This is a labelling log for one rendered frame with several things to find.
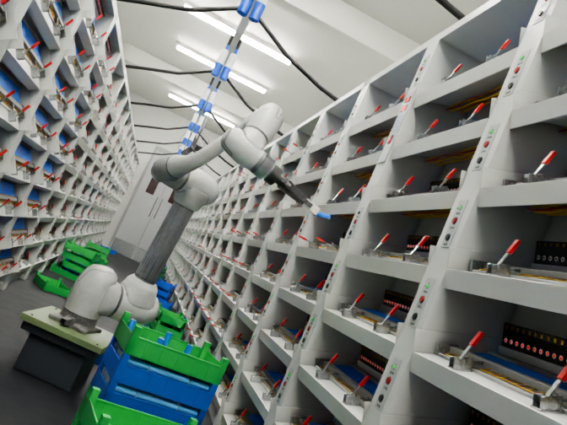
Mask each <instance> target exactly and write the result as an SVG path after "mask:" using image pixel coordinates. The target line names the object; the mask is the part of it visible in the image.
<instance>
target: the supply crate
mask: <svg viewBox="0 0 567 425"><path fill-rule="evenodd" d="M131 315H132V314H131V312H128V311H126V310H125V311H124V313H123V315H122V317H121V320H120V322H119V324H118V326H117V328H116V330H115V332H114V336H115V338H116V339H117V341H118V343H119V345H120V346H121V349H122V350H123V352H124V353H125V354H128V355H131V356H134V357H136V358H140V359H142V360H145V361H148V362H151V363H155V364H157V365H159V366H162V367H165V368H168V369H172V370H175V371H176V372H179V373H182V374H186V375H189V376H192V377H194V378H196V379H200V380H203V381H206V382H209V383H211V384H214V385H217V386H219V383H220V381H221V379H222V377H223V375H224V372H225V370H226V368H227V366H228V363H229V359H228V358H224V357H222V358H221V360H220V362H219V361H218V360H217V359H216V358H215V357H214V356H213V355H212V354H211V353H210V352H209V351H208V350H209V348H210V347H211V343H210V342H207V341H204V343H203V345H202V347H198V346H196V345H193V344H192V345H193V347H192V350H191V352H190V354H186V353H184V351H185V349H186V345H187V344H191V343H189V342H184V341H182V340H180V339H177V338H175V337H173V336H172V337H171V338H170V341H169V343H168V345H167V347H166V346H163V345H161V344H158V343H156V342H157V341H158V338H159V337H163V338H165V335H166V334H164V333H161V332H159V331H155V330H153V329H150V328H148V327H146V326H143V325H139V324H137V323H136V324H135V326H134V327H133V329H132V331H131V330H130V329H129V327H128V324H129V322H130V320H129V319H130V317H131Z"/></svg>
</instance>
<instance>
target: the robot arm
mask: <svg viewBox="0 0 567 425"><path fill-rule="evenodd" d="M283 121H284V113H283V110H282V109H281V107H280V106H278V105H276V104H274V103H267V104H265V105H263V106H261V107H260V108H259V109H257V110H255V111H254V112H253V113H251V114H250V115H248V116H247V117H246V118H245V120H244V121H243V123H242V124H240V125H239V126H237V127H231V128H230V129H229V130H228V131H227V132H226V133H225V134H224V135H223V136H221V137H219V138H218V139H216V140H215V141H213V142H211V143H210V144H209V145H207V146H206V147H204V148H202V149H200V150H199V151H197V152H195V153H193V154H191V155H178V154H176V155H167V156H164V157H162V158H160V159H157V160H156V161H155V162H154V164H153V166H152V168H151V175H152V177H153V178H154V179H155V180H157V181H158V182H163V184H164V185H166V186H168V187H170V188H171V189H173V190H175V194H174V202H173V204H172V206H171V208H170V210H169V211H168V213H167V215H166V217H165V220H164V222H163V223H162V224H161V226H160V228H159V231H158V232H157V234H156V235H155V237H154V240H153V242H152V243H151V245H150V246H149V248H148V251H147V252H146V254H145V256H144V258H143V260H142V262H141V263H140V265H139V267H138V269H137V271H136V273H133V274H132V275H129V276H127V278H126V279H125V280H124V281H123V282H121V283H118V282H117V275H116V273H115V272H114V271H113V270H112V269H111V268H109V267H107V266H103V265H100V264H93V265H91V266H88V267H87V268H86V269H85V270H84V271H83V272H82V273H81V274H80V275H79V276H78V278H77V280H76V281H75V283H74V285H73V287H72V288H71V290H70V293H69V295H68V296H67V300H66V303H65V304H64V306H63V308H62V310H61V312H60V313H50V314H49V315H48V317H49V318H51V319H53V320H56V321H58V322H60V323H61V324H63V325H66V326H68V327H70V328H72V329H74V330H75V331H77V332H79V333H81V334H83V335H86V334H91V333H101V332H102V330H101V329H100V328H99V327H97V326H96V323H97V320H98V319H99V317H100V316H107V317H109V318H111V319H113V320H117V321H120V320H121V317H122V315H123V313H124V311H125V310H126V311H128V312H131V314H132V315H131V317H130V319H129V320H131V319H135V320H136V321H137V322H136V323H137V324H139V325H146V324H148V323H150V322H152V321H153V320H154V319H155V318H156V316H157V314H158V313H159V300H158V298H157V297H156V296H157V292H158V289H157V285H156V284H155V283H156V281H157V279H158V278H159V275H160V273H161V272H162V270H163V269H164V267H165V264H166V262H167V261H168V259H169V258H170V255H171V253H172V251H173V249H174V248H175V247H176V244H177V242H178V241H179V239H180V237H181V235H182V234H183V232H184V230H185V228H186V226H187V224H188V223H189V221H190V219H191V217H192V214H193V213H194V212H197V211H198V210H199V209H200V208H201V207H203V206H204V205H205V206H207V205H210V204H212V203H214V202H215V201H216V199H217V198H218V196H219V186H218V184H217V183H216V181H215V180H214V179H213V178H212V177H211V176H210V175H209V174H207V173H206V172H204V171H202V170H201V169H199V168H200V167H202V166H203V165H205V164H206V163H208V162H209V161H211V160H212V159H214V158H216V157H217V156H219V155H220V154H221V153H222V152H224V151H225V152H226V153H227V154H228V155H229V156H230V157H231V158H232V159H233V160H234V161H235V162H236V163H237V164H239V165H240V166H242V167H244V168H246V169H248V170H249V171H250V172H252V174H254V175H255V176H256V177H257V178H258V179H259V180H261V179H263V178H264V181H266V182H267V183H268V184H269V185H270V186H271V185H273V184H274V183H276V184H277V187H278V188H279V189H280V190H282V191H283V192H285V193H286V194H287V195H288V196H290V197H291V198H292V199H294V200H295V201H296V202H298V203H300V205H301V206H303V207H304V208H305V209H306V210H307V211H309V212H310V213H311V214H312V215H313V216H315V215H317V214H318V213H319V212H320V211H321V209H320V208H319V207H318V206H317V205H315V204H314V203H313V202H312V201H311V200H309V199H308V198H307V196H306V195H305V194H304V193H303V192H302V191H301V190H300V189H299V188H297V187H296V186H295V185H294V184H293V183H292V182H291V180H288V179H287V178H283V177H282V176H281V174H282V173H283V172H284V171H283V170H282V169H281V168H280V167H279V166H277V165H275V163H276V161H275V160H274V159H273V158H271V157H270V156H269V155H268V154H267V153H265V152H264V151H263V150H264V148H265V147H266V145H267V144H268V143H269V142H270V141H271V140H272V139H273V137H274V136H275V135H276V134H277V132H278V130H279V129H280V127H281V126H282V124H283ZM314 214H315V215H314Z"/></svg>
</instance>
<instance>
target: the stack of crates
mask: <svg viewBox="0 0 567 425"><path fill-rule="evenodd" d="M99 394H100V388H97V387H94V386H93V387H92V389H91V391H90V393H89V395H88V397H87V399H86V402H85V403H84V406H83V408H82V410H81V412H80V413H79V417H78V419H77V421H76V422H75V424H74V425H183V424H180V423H178V422H172V421H170V420H167V419H164V418H161V417H156V416H154V415H151V414H148V413H145V412H141V411H137V410H134V409H132V408H129V407H125V406H121V405H118V404H116V403H112V402H109V401H105V400H101V399H99V398H98V396H99ZM197 424H198V420H197V419H196V418H193V417H190V419H189V421H188V424H187V425H197Z"/></svg>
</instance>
